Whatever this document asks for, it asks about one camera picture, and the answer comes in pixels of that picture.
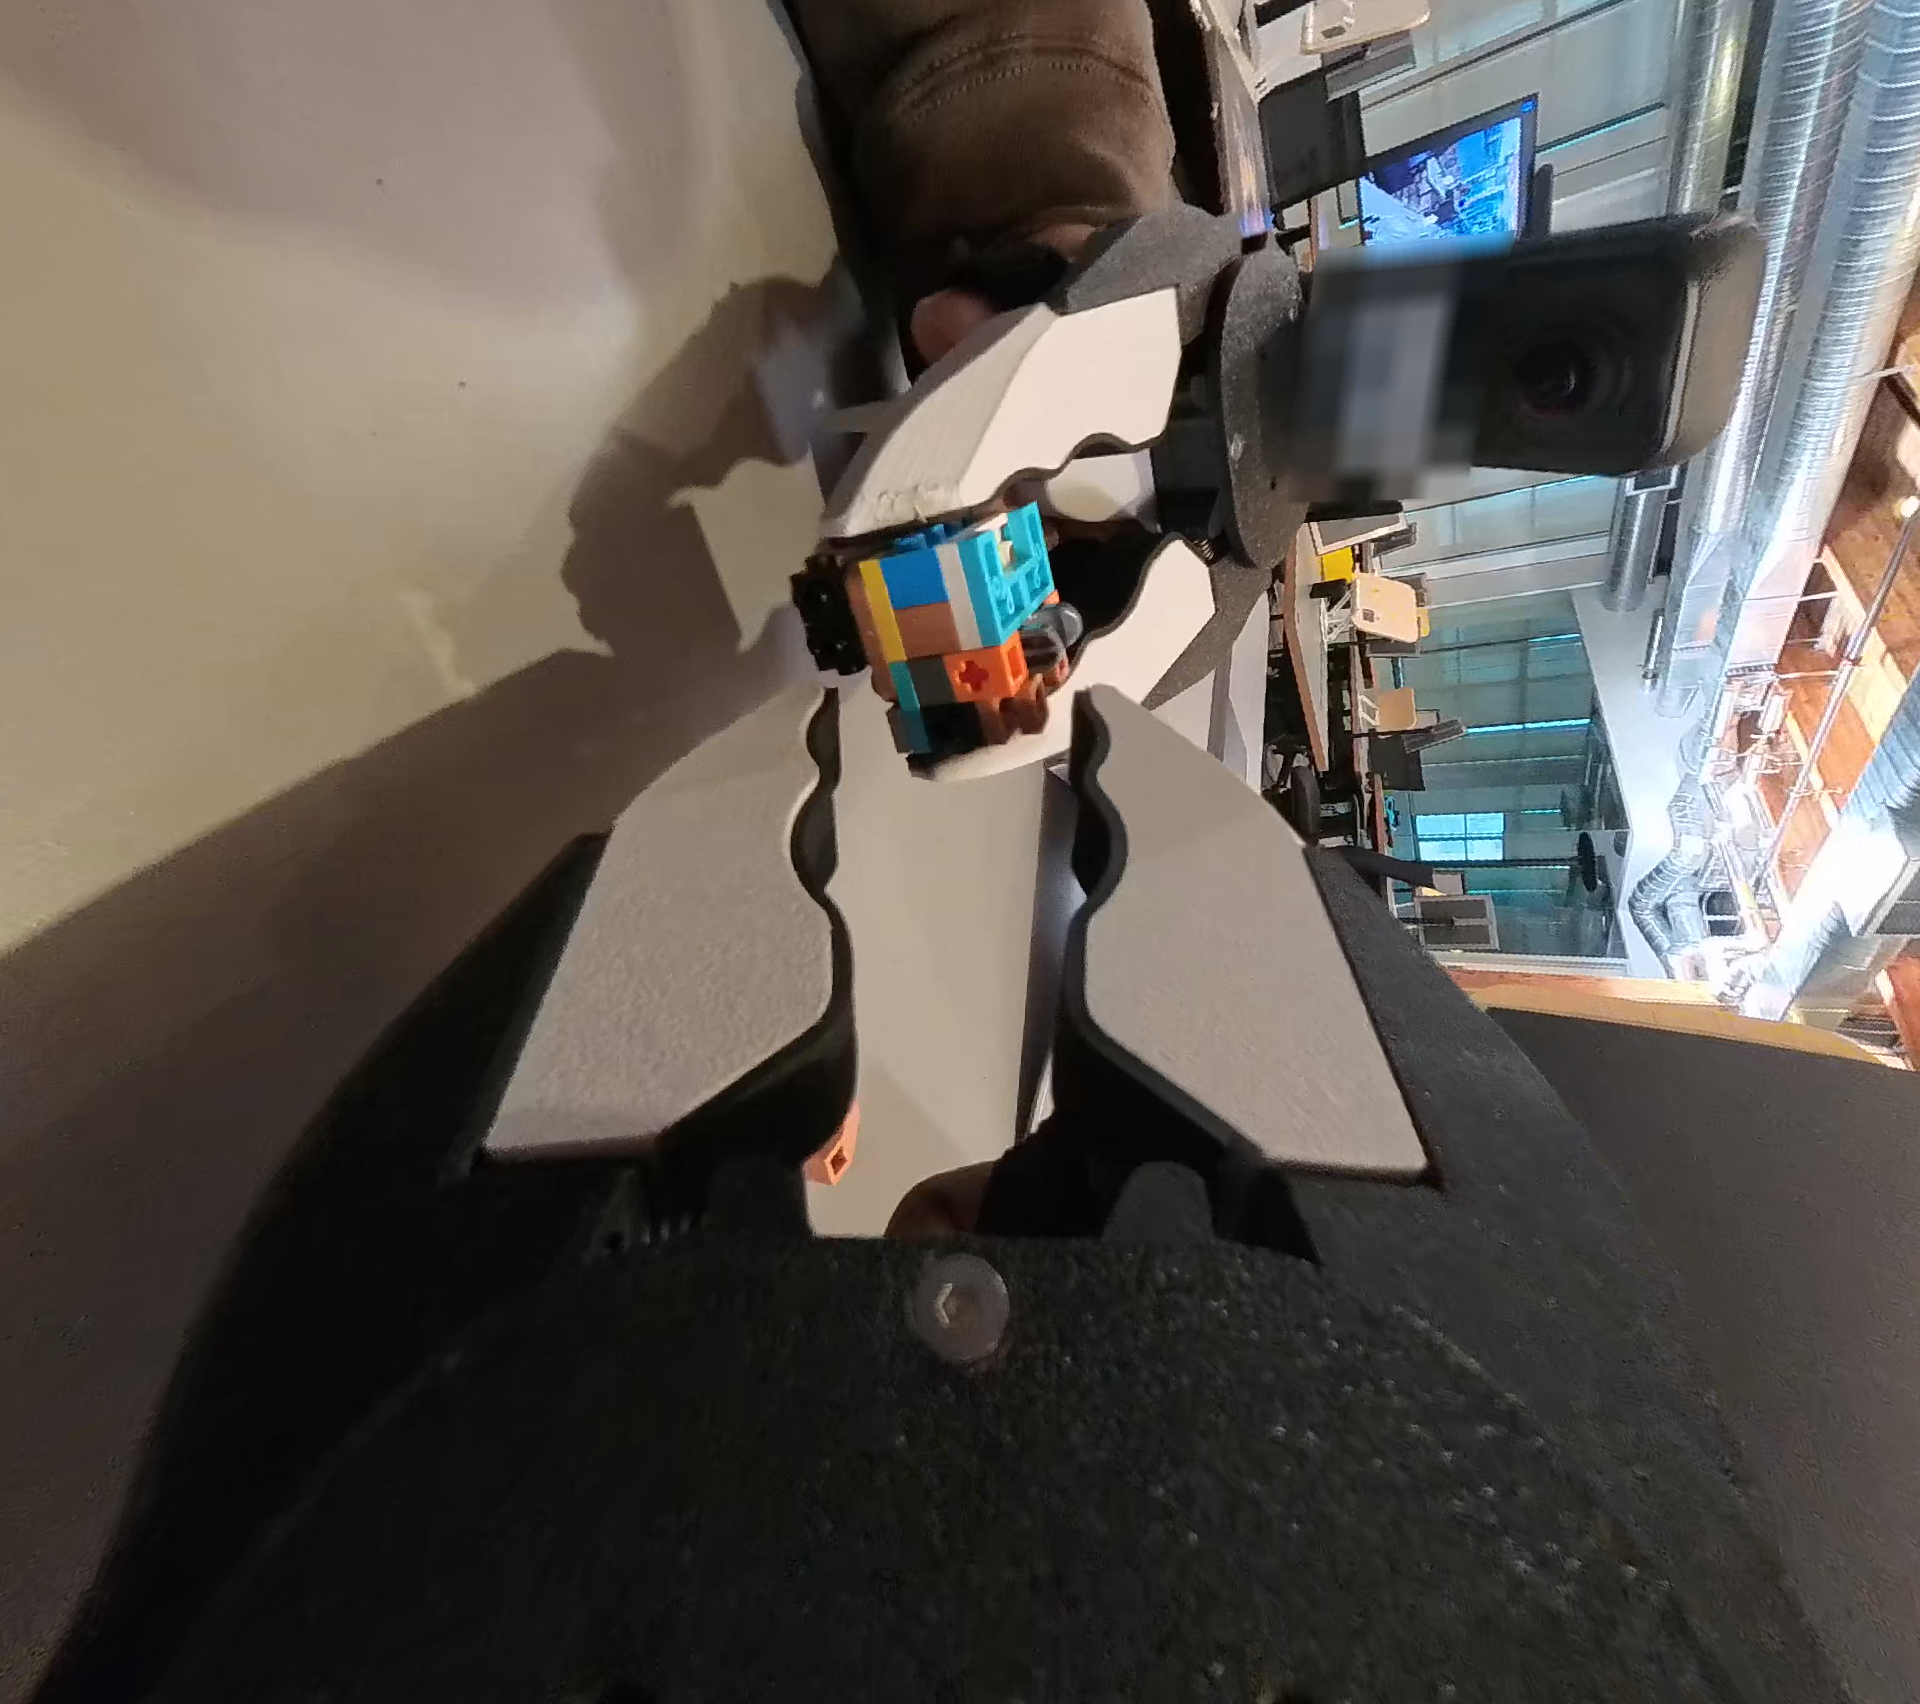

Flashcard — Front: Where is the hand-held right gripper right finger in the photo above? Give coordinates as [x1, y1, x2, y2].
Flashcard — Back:
[1049, 684, 1430, 1188]

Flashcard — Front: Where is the multicoloured toy brick model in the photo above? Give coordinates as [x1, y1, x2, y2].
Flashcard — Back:
[791, 501, 1086, 785]

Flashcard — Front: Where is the person's left forearm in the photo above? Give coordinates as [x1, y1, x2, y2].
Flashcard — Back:
[742, 0, 1188, 266]

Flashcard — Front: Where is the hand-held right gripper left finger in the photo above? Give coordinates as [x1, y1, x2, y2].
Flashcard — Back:
[482, 688, 863, 1166]

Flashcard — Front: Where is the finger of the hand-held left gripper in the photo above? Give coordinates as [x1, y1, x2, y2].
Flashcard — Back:
[895, 529, 1224, 789]
[813, 283, 1190, 540]

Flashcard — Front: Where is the grey desk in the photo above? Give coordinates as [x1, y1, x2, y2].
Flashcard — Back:
[0, 0, 863, 1704]

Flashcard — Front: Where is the silver ventilation duct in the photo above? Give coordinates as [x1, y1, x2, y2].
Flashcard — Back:
[1642, 0, 1920, 703]

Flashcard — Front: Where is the person's left hand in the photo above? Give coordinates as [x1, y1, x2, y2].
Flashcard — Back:
[900, 211, 1145, 374]

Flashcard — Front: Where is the computer monitor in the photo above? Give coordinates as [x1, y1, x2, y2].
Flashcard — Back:
[1353, 94, 1542, 247]

